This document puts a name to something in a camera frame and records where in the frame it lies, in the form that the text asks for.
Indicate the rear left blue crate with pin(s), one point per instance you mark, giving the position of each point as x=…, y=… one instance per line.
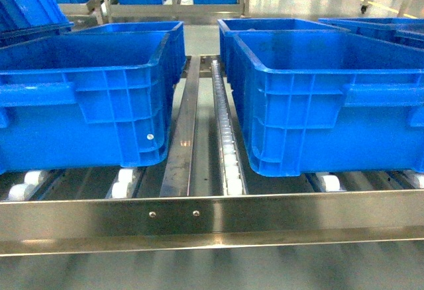
x=173, y=31

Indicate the front left blue crate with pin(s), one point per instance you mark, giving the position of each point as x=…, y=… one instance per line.
x=84, y=100

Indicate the front right blue crate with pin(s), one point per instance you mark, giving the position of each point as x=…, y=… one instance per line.
x=310, y=102

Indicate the blue crate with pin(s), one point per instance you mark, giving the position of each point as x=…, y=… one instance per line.
x=84, y=100
x=173, y=31
x=310, y=102
x=229, y=27

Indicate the steel centre divider rail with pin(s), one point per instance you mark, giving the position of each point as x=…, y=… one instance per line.
x=177, y=175

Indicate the rear right blue crate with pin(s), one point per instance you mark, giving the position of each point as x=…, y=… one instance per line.
x=229, y=27

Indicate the steel flow rack front beam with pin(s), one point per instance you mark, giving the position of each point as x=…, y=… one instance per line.
x=181, y=223

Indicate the white roller track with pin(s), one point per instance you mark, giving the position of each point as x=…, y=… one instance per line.
x=230, y=165

